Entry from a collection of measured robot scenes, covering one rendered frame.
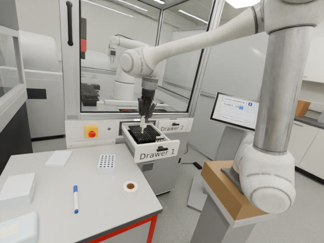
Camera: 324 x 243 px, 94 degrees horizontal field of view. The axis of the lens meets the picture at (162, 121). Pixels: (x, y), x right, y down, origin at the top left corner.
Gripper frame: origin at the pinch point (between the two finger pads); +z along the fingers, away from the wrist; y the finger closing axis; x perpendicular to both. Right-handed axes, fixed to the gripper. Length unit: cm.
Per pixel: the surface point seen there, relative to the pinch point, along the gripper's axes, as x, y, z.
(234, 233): -9, -65, 41
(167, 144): -5.2, -16.5, 9.8
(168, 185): -55, -2, 86
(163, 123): -32.4, 6.5, 10.4
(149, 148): 5.6, -11.7, 10.5
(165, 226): -27, -20, 101
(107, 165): 22.8, 1.9, 21.5
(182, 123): -52, -2, 11
